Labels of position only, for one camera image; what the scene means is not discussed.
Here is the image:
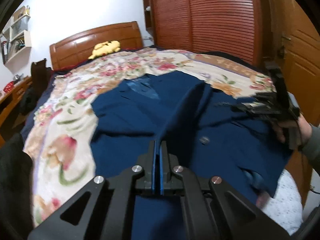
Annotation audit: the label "black clothes beside chair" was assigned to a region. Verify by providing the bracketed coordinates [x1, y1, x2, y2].
[18, 84, 38, 116]

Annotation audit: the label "wooden door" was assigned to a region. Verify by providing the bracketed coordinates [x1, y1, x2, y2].
[264, 0, 320, 207]

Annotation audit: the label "wooden louvered wardrobe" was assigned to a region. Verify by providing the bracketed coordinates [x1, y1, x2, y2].
[141, 0, 270, 67]

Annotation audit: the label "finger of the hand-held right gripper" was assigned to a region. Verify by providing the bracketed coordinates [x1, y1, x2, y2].
[231, 92, 277, 123]

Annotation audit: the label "person's right forearm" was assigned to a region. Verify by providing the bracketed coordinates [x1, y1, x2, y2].
[298, 123, 320, 171]

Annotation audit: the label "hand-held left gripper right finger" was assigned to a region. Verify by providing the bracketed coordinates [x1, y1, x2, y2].
[159, 140, 290, 240]

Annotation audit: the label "floral blanket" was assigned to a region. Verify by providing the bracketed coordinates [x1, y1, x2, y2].
[22, 48, 278, 228]

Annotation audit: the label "black clothing pile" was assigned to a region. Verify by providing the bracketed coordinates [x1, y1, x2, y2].
[0, 132, 35, 240]

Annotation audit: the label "white patterned quilt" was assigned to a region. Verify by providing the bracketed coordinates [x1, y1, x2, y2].
[259, 168, 305, 236]

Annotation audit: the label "wooden desk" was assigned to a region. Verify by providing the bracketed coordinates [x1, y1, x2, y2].
[0, 76, 33, 141]

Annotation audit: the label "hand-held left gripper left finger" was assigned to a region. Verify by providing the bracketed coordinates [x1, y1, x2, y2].
[27, 140, 159, 240]

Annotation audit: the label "wooden bed headboard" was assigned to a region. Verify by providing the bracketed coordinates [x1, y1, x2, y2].
[49, 21, 144, 71]

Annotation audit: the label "yellow plush toy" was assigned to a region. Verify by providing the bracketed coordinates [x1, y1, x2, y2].
[88, 40, 121, 60]

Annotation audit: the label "person's right hand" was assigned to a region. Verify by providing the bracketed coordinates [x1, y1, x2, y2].
[272, 114, 313, 151]

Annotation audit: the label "blue suit jacket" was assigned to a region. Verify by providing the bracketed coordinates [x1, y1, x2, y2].
[90, 70, 293, 240]

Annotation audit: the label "white wall shelf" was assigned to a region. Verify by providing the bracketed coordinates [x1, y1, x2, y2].
[0, 4, 33, 66]

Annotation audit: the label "dark chair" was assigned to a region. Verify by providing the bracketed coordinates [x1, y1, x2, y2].
[30, 58, 52, 86]

